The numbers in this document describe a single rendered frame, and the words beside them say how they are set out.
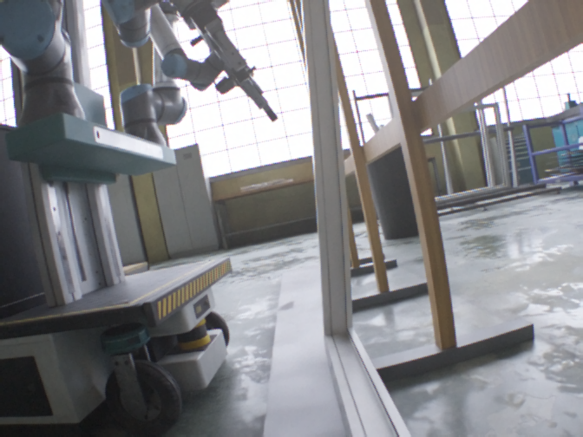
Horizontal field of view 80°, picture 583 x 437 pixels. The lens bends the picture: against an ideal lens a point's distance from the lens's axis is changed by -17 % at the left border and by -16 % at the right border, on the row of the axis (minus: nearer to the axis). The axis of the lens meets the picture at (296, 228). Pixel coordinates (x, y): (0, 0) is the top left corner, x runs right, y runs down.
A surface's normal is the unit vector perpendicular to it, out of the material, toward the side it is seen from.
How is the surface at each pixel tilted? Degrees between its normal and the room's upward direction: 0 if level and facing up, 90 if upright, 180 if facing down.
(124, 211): 90
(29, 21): 97
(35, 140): 90
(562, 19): 90
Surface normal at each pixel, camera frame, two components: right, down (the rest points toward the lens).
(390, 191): -0.50, 0.22
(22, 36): 0.33, 0.10
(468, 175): 0.01, 0.04
